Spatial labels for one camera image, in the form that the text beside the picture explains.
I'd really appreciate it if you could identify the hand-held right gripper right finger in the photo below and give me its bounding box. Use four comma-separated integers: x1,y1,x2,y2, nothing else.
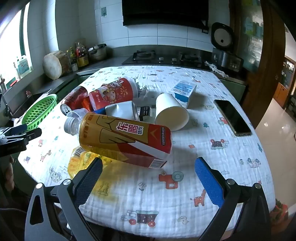
195,157,272,241

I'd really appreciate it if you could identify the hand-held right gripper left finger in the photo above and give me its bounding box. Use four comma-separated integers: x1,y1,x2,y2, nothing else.
25,157,103,241

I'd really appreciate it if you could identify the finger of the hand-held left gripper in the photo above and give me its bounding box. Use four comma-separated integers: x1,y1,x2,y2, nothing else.
0,124,28,137
5,128,42,145

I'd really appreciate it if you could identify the green plastic basket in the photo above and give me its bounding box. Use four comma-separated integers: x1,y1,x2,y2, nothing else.
21,94,58,130

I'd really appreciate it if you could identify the clear plastic cup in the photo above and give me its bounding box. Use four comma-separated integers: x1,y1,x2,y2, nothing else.
67,108,89,120

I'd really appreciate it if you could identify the red drink can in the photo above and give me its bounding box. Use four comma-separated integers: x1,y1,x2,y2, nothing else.
60,86,89,115

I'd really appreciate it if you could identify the yellow drink bottle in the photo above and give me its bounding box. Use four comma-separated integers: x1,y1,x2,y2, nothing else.
64,112,173,169

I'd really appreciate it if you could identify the white paper cup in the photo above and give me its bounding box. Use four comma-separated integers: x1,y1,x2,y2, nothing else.
154,93,189,132

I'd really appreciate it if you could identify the small black box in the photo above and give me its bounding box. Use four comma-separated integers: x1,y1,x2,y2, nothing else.
135,106,152,121

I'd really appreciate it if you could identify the red printed paper cup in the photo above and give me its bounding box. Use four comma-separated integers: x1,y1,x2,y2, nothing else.
89,77,138,110

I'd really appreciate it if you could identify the blue and white milk carton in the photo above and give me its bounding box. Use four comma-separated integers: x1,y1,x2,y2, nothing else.
168,81,197,109

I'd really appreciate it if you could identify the white tissue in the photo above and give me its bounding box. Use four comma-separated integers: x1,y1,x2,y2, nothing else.
134,79,151,99

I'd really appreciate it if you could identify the person's left hand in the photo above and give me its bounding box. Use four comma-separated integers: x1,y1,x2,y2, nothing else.
5,156,16,189

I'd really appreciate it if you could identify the white printed blanket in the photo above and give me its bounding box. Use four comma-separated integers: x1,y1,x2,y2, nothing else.
18,66,277,232

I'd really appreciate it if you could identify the white dish soap bottle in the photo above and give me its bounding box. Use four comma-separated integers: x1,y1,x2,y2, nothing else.
13,57,21,79

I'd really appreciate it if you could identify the white detergent jug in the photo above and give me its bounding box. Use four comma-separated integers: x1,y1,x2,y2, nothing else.
20,54,30,73

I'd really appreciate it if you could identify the black smartphone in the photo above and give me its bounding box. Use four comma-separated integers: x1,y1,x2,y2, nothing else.
214,99,252,137

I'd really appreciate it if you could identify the round wooden chopping block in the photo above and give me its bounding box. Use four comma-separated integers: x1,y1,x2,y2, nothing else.
43,50,70,80

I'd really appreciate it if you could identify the dark sauce bottle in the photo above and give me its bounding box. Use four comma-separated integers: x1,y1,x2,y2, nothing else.
67,47,77,65

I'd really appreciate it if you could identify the amber oil bottle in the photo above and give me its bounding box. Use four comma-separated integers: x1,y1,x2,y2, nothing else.
76,42,89,67

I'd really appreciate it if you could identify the metal cooking pot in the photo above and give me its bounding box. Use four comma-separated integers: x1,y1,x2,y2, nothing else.
89,44,107,62

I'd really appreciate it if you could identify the white cloth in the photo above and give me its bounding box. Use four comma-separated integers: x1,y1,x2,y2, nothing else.
203,61,229,78

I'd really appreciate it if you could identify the black rice cooker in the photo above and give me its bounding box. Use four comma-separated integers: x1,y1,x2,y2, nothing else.
211,22,244,72

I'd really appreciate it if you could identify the black gas stove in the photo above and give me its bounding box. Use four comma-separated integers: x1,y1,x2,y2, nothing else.
122,50,210,69

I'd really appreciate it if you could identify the black range hood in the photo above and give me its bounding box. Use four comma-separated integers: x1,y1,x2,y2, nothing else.
121,0,210,29

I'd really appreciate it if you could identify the wooden door frame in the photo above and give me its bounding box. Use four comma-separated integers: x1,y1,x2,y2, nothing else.
231,0,286,116

